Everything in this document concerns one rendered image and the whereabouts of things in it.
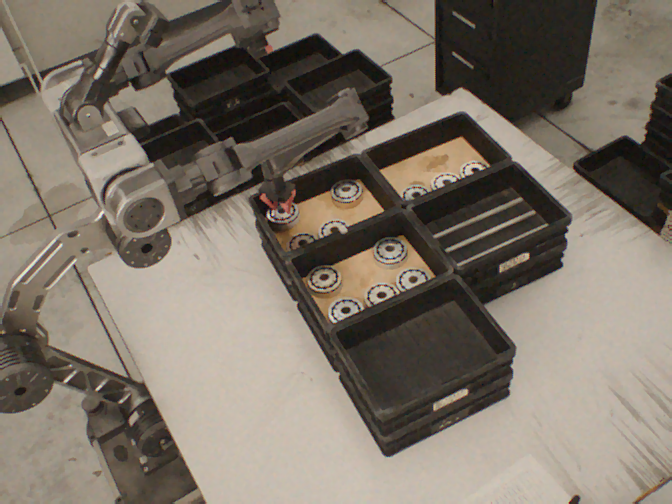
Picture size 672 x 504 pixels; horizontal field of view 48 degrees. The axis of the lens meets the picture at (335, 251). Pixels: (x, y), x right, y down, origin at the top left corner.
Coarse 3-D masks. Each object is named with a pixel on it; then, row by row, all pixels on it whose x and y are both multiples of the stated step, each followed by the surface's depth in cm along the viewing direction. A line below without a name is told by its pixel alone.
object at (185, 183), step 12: (180, 168) 166; (192, 168) 167; (168, 180) 161; (180, 180) 164; (192, 180) 166; (204, 180) 167; (180, 192) 164; (192, 192) 166; (204, 192) 170; (180, 204) 166; (180, 216) 168
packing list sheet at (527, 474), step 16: (528, 464) 195; (496, 480) 194; (512, 480) 193; (528, 480) 193; (544, 480) 192; (480, 496) 191; (496, 496) 191; (512, 496) 190; (528, 496) 190; (544, 496) 189; (560, 496) 189
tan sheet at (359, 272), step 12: (372, 252) 232; (408, 252) 231; (336, 264) 231; (348, 264) 230; (360, 264) 230; (372, 264) 229; (408, 264) 228; (420, 264) 227; (348, 276) 227; (360, 276) 226; (372, 276) 226; (384, 276) 225; (396, 276) 225; (432, 276) 224; (348, 288) 224; (360, 288) 223; (324, 300) 222; (336, 300) 221; (360, 300) 220; (324, 312) 219
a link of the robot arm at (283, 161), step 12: (336, 96) 189; (336, 132) 194; (348, 132) 191; (360, 132) 192; (300, 144) 205; (312, 144) 202; (276, 156) 215; (288, 156) 211; (300, 156) 212; (276, 168) 218; (288, 168) 221
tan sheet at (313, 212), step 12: (360, 180) 254; (300, 204) 250; (312, 204) 249; (324, 204) 249; (360, 204) 247; (372, 204) 246; (300, 216) 246; (312, 216) 245; (324, 216) 245; (336, 216) 244; (348, 216) 244; (360, 216) 243; (300, 228) 242; (312, 228) 242
